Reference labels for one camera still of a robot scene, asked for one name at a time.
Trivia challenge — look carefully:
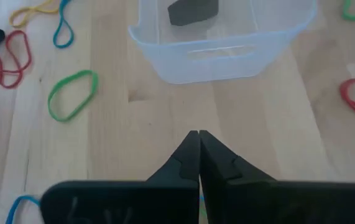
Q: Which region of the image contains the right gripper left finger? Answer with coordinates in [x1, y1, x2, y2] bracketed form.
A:
[39, 129, 201, 224]

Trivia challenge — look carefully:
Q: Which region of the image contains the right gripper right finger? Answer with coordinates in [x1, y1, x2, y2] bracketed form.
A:
[199, 129, 355, 224]

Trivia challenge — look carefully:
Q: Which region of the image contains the teal rubber band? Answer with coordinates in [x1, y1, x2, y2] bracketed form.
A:
[52, 0, 75, 50]
[5, 194, 43, 224]

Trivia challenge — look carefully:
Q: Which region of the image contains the clear plastic bin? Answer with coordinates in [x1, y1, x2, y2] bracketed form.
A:
[128, 0, 318, 85]

